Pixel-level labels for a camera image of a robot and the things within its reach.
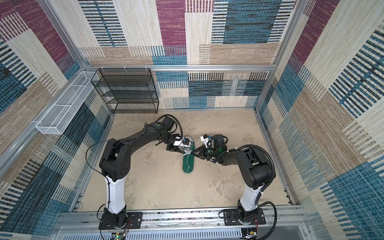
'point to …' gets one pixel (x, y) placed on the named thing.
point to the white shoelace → (187, 152)
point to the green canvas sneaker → (191, 156)
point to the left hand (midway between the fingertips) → (183, 143)
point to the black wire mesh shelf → (127, 90)
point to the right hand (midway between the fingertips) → (191, 154)
